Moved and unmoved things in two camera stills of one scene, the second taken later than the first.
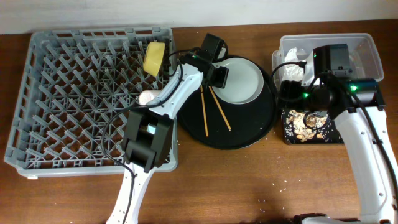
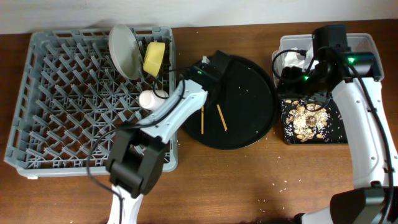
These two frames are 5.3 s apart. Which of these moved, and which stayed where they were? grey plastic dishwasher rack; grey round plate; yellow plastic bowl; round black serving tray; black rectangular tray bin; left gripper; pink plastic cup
Moved: left gripper; grey round plate
Stayed: grey plastic dishwasher rack; black rectangular tray bin; pink plastic cup; round black serving tray; yellow plastic bowl
